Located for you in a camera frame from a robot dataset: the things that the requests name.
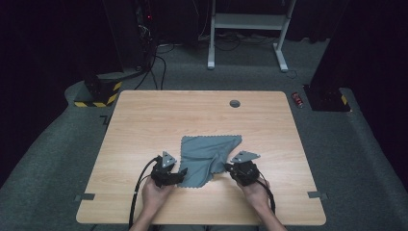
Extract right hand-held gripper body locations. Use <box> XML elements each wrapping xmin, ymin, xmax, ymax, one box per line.
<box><xmin>229</xmin><ymin>150</ymin><xmax>262</xmax><ymax>188</ymax></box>

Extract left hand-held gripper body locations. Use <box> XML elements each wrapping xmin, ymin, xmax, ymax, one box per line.
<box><xmin>150</xmin><ymin>150</ymin><xmax>178</xmax><ymax>189</ymax></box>

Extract grey cloth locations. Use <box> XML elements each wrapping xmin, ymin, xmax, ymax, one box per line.
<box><xmin>176</xmin><ymin>134</ymin><xmax>243</xmax><ymax>190</ymax></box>

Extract person's left hand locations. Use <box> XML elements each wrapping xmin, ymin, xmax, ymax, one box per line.
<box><xmin>140</xmin><ymin>175</ymin><xmax>176</xmax><ymax>217</ymax></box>

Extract person's right hand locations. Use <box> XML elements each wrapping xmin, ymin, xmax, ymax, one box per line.
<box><xmin>238</xmin><ymin>177</ymin><xmax>272</xmax><ymax>214</ymax></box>

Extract grey tape strip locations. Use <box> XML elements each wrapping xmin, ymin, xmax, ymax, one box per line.
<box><xmin>307</xmin><ymin>191</ymin><xmax>329</xmax><ymax>200</ymax></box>
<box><xmin>74</xmin><ymin>192</ymin><xmax>96</xmax><ymax>202</ymax></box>

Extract red can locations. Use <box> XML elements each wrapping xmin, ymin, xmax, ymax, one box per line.
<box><xmin>291</xmin><ymin>91</ymin><xmax>305</xmax><ymax>110</ymax></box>

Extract black yellow striped stand base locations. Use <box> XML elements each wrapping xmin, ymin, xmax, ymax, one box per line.
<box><xmin>73</xmin><ymin>71</ymin><xmax>124</xmax><ymax>109</ymax></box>

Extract black stand base yellow mark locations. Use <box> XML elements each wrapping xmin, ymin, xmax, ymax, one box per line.
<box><xmin>302</xmin><ymin>84</ymin><xmax>352</xmax><ymax>113</ymax></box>

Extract dark equipment rack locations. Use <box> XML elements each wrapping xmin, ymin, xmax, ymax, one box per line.
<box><xmin>134</xmin><ymin>0</ymin><xmax>159</xmax><ymax>70</ymax></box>

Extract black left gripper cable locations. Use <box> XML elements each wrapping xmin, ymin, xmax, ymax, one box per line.
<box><xmin>128</xmin><ymin>155</ymin><xmax>162</xmax><ymax>230</ymax></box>

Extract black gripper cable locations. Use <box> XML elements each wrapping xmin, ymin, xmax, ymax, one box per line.
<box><xmin>255</xmin><ymin>170</ymin><xmax>277</xmax><ymax>216</ymax></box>
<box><xmin>128</xmin><ymin>155</ymin><xmax>162</xmax><ymax>230</ymax></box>

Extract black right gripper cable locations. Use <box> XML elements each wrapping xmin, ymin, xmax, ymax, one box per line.
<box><xmin>255</xmin><ymin>170</ymin><xmax>277</xmax><ymax>216</ymax></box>

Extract black floor cables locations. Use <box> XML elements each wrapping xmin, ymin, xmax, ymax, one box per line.
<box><xmin>134</xmin><ymin>44</ymin><xmax>176</xmax><ymax>91</ymax></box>

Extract cable bundle under stand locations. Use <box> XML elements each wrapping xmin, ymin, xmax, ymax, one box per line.
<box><xmin>197</xmin><ymin>31</ymin><xmax>277</xmax><ymax>52</ymax></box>

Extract white metal stand frame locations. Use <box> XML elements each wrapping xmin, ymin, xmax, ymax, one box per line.
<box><xmin>206</xmin><ymin>0</ymin><xmax>297</xmax><ymax>73</ymax></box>

